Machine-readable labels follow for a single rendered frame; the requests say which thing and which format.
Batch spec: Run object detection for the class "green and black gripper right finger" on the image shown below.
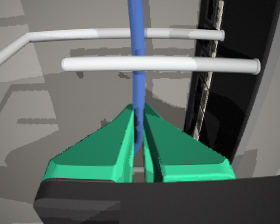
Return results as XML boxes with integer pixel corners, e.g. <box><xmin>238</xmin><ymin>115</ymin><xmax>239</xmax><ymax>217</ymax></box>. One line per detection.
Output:
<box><xmin>143</xmin><ymin>103</ymin><xmax>236</xmax><ymax>182</ymax></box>

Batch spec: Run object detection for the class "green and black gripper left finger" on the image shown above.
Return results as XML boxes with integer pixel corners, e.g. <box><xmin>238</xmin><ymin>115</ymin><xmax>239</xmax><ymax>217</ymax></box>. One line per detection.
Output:
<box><xmin>41</xmin><ymin>104</ymin><xmax>134</xmax><ymax>182</ymax></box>

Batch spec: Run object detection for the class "blue cable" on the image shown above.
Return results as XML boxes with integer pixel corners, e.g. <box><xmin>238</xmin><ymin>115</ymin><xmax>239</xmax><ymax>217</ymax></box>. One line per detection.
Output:
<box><xmin>128</xmin><ymin>0</ymin><xmax>145</xmax><ymax>155</ymax></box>

